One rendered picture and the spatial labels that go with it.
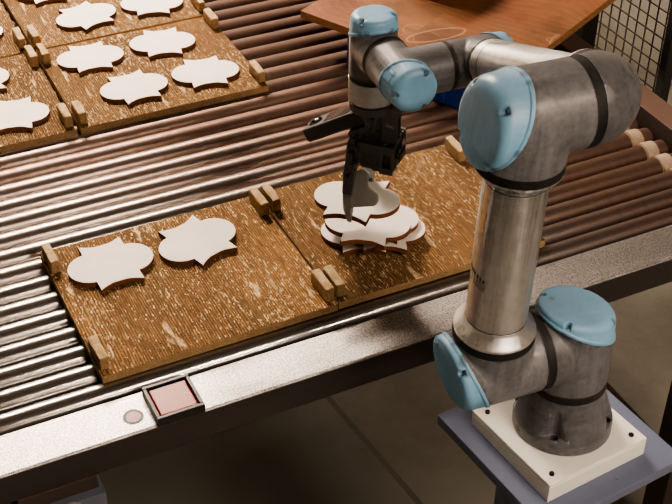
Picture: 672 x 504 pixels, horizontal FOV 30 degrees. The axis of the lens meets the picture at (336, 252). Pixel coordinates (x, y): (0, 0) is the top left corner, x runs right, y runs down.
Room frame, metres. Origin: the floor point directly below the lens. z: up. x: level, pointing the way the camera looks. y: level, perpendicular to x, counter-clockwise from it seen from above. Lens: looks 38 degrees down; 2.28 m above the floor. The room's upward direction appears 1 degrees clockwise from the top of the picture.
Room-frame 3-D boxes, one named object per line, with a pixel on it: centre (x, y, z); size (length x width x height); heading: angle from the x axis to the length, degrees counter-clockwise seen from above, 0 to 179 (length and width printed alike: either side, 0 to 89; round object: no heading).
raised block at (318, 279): (1.63, 0.02, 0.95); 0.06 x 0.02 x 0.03; 27
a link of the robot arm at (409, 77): (1.65, -0.11, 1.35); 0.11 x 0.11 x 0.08; 23
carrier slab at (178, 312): (1.66, 0.26, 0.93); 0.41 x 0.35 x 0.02; 117
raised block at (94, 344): (1.46, 0.37, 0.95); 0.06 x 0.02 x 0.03; 27
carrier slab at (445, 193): (1.85, -0.11, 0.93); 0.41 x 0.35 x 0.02; 116
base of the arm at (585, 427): (1.37, -0.35, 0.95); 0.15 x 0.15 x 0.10
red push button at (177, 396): (1.38, 0.25, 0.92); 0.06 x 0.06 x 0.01; 26
